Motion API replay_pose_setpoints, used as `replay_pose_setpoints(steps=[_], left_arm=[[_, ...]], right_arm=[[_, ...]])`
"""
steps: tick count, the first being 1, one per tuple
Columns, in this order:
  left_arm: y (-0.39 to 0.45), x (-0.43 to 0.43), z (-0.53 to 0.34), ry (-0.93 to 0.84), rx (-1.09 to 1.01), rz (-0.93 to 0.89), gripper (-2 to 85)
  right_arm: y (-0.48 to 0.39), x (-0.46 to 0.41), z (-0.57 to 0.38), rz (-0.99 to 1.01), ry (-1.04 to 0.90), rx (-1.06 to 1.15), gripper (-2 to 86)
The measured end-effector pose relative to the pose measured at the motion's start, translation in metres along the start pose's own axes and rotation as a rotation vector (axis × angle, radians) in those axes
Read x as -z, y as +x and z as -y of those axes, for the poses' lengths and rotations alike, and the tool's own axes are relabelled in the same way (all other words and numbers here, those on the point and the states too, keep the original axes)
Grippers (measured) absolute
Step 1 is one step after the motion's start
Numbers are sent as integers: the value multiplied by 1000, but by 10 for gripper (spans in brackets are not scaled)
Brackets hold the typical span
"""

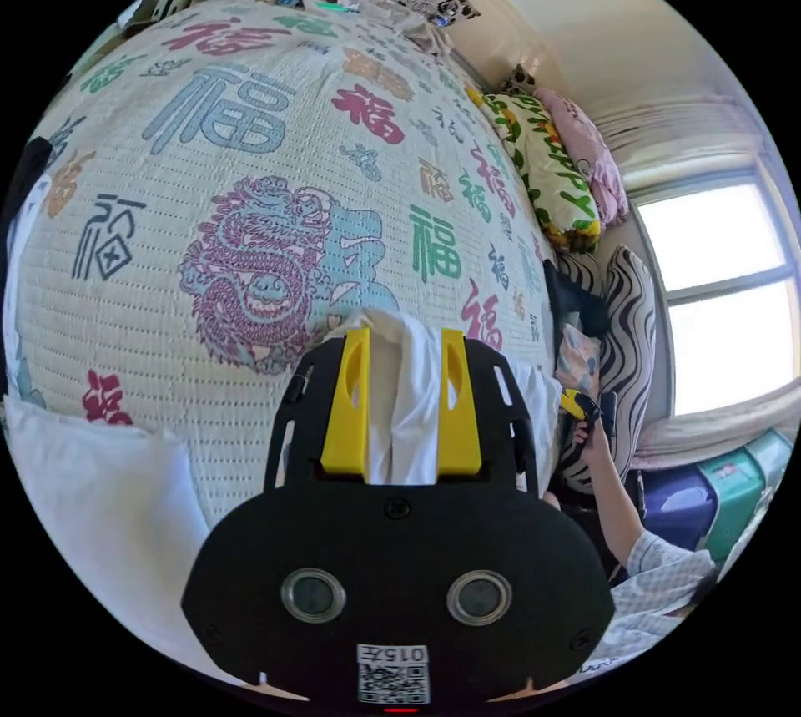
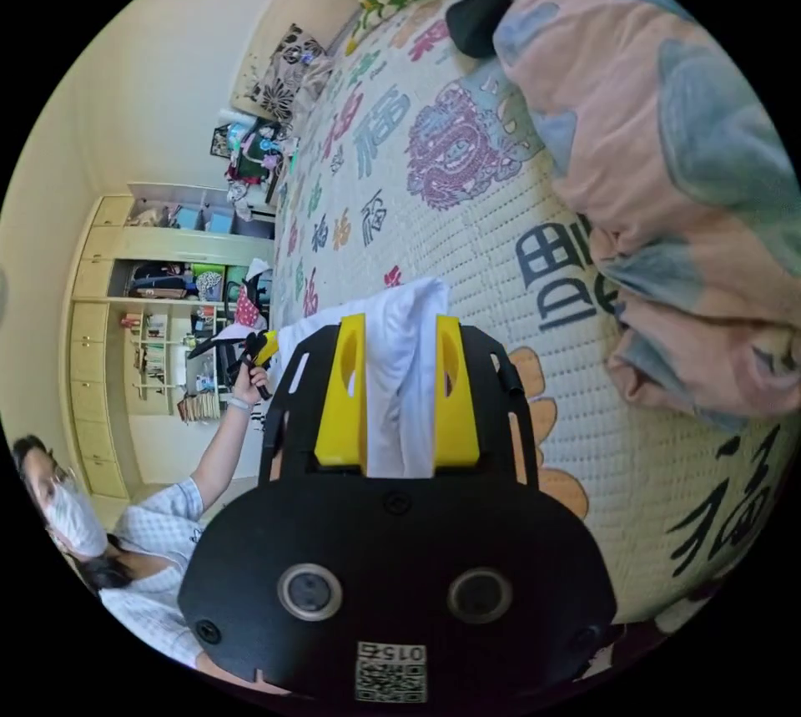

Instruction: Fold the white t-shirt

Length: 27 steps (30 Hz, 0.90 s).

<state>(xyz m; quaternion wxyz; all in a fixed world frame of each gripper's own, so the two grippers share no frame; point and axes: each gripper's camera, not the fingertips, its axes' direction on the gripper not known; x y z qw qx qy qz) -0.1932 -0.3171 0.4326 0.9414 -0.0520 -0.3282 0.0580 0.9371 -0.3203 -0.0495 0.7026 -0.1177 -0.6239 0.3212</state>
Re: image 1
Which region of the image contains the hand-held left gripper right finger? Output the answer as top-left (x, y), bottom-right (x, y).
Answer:
top-left (437, 326), bottom-right (484, 477)

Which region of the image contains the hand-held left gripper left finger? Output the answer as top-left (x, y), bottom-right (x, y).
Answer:
top-left (320, 327), bottom-right (372, 477)

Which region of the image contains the bed with printed woven mat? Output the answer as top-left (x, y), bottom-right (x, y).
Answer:
top-left (4, 0), bottom-right (559, 528)

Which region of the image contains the person's right hand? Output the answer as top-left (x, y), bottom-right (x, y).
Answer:
top-left (572, 416), bottom-right (613, 462)

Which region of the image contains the white t-shirt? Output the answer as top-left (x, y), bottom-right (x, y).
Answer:
top-left (2, 172), bottom-right (564, 684)

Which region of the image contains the zebra striped cushion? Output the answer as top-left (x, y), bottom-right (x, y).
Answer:
top-left (553, 244), bottom-right (659, 494)

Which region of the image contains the window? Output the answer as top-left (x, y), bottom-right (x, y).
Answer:
top-left (628, 165), bottom-right (801, 421)

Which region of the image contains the person's right forearm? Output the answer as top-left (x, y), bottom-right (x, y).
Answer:
top-left (582, 444), bottom-right (648, 575)

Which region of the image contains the pink pillow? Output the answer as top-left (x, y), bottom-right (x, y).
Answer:
top-left (531, 85), bottom-right (630, 227)

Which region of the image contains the yellow green floral pillow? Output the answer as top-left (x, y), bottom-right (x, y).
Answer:
top-left (466, 88), bottom-right (603, 255)

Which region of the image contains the green storage box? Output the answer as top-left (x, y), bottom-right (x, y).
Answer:
top-left (694, 428), bottom-right (796, 565)

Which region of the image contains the blue storage box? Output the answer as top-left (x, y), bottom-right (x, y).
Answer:
top-left (637, 465), bottom-right (721, 554)

